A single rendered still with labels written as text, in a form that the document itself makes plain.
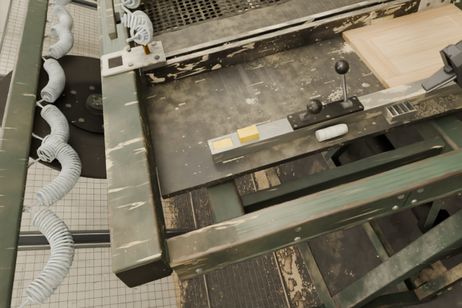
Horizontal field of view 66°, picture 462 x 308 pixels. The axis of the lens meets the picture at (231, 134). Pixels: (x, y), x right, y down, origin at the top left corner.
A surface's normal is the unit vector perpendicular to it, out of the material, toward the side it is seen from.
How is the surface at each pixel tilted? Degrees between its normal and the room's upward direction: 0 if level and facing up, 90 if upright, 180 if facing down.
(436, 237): 0
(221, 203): 57
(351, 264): 0
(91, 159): 90
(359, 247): 0
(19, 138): 90
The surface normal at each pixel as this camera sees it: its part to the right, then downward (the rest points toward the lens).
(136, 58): -0.11, -0.63
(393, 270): -0.86, -0.11
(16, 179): 0.43, -0.68
